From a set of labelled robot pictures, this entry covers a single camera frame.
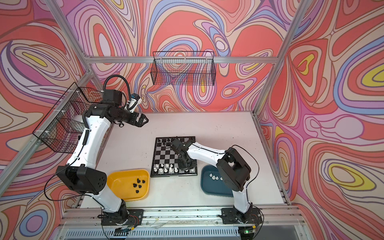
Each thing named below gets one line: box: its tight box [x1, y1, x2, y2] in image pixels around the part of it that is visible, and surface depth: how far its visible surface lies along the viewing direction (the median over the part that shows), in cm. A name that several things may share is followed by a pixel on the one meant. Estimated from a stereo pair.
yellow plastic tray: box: [107, 169, 150, 201], surface depth 85 cm
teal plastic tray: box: [200, 165, 234, 197], surface depth 87 cm
